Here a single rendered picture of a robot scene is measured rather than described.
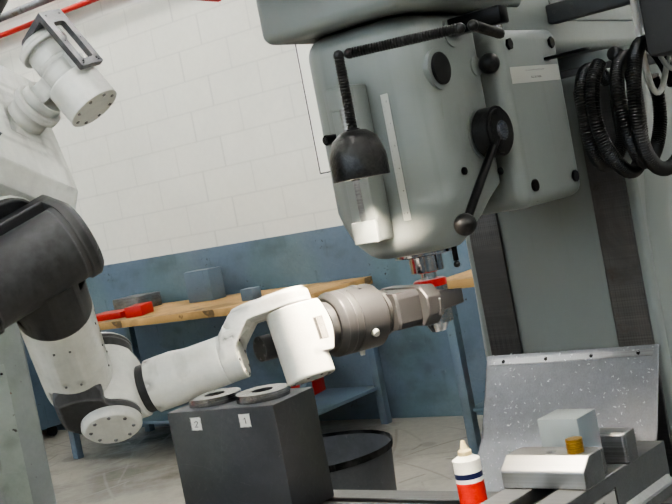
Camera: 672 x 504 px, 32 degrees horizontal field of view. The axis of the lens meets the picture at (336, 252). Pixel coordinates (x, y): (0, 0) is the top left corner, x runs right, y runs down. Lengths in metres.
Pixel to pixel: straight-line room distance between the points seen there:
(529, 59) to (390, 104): 0.28
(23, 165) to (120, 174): 6.93
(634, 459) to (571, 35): 0.69
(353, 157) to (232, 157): 6.15
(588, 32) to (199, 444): 0.92
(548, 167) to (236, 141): 5.86
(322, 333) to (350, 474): 2.01
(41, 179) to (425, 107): 0.50
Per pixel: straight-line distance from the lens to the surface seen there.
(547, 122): 1.77
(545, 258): 1.98
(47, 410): 9.06
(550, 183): 1.74
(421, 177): 1.54
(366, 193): 1.54
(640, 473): 1.64
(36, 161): 1.43
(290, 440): 1.87
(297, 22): 1.59
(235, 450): 1.90
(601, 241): 1.93
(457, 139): 1.58
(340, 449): 3.91
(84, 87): 1.42
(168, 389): 1.53
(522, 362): 2.03
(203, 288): 7.44
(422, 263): 1.63
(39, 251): 1.30
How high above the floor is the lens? 1.42
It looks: 3 degrees down
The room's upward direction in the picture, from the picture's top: 11 degrees counter-clockwise
